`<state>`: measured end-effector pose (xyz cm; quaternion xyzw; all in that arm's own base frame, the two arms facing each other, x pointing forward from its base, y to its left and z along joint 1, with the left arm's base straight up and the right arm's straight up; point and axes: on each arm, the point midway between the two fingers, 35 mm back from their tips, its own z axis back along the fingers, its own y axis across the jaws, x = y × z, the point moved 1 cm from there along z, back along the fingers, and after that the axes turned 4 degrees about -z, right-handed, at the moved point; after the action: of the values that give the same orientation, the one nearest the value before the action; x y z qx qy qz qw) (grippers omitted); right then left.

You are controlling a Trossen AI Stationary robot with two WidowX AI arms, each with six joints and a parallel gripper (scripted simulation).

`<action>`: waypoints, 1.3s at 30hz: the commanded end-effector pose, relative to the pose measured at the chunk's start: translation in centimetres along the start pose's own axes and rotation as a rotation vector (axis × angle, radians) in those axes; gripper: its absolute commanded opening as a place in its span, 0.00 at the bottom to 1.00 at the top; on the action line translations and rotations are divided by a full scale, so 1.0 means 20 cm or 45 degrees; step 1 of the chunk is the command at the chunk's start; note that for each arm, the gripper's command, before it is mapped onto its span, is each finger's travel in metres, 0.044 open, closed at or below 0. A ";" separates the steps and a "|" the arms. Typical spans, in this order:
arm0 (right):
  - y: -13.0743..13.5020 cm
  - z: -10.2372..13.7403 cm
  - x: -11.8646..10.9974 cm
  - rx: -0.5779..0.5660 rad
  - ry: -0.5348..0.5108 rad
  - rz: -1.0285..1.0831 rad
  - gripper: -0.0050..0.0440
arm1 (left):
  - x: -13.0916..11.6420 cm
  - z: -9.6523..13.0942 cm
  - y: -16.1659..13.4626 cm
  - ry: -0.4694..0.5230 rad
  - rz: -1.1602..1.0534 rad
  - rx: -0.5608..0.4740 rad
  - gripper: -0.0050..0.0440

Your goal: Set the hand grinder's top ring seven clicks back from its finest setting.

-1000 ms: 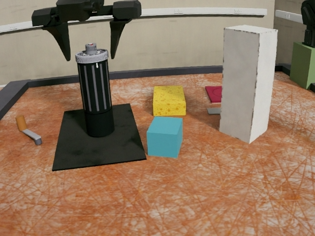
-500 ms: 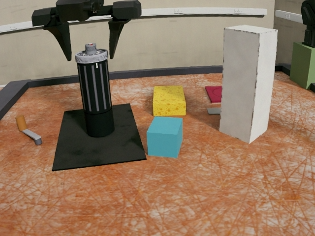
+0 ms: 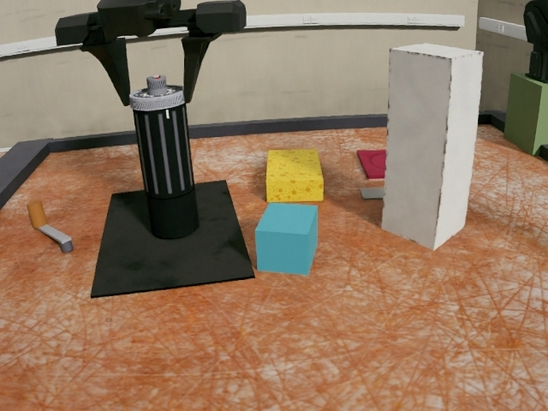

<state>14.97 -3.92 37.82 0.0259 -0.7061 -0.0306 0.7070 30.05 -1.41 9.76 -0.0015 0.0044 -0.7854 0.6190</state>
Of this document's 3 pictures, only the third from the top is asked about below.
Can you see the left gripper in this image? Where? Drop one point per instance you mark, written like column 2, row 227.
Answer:
column 212, row 19

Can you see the yellow sponge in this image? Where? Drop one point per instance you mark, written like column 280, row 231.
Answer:
column 293, row 175

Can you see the tall white rectangular block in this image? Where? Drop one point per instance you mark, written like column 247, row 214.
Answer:
column 433, row 109

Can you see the teal cube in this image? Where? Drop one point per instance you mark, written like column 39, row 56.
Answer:
column 286, row 238

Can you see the hand coffee grinder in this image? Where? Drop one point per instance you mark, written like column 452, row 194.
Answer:
column 161, row 127

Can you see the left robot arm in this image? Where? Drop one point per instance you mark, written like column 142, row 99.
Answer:
column 138, row 18

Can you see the black square mat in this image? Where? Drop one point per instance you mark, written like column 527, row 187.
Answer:
column 133, row 260

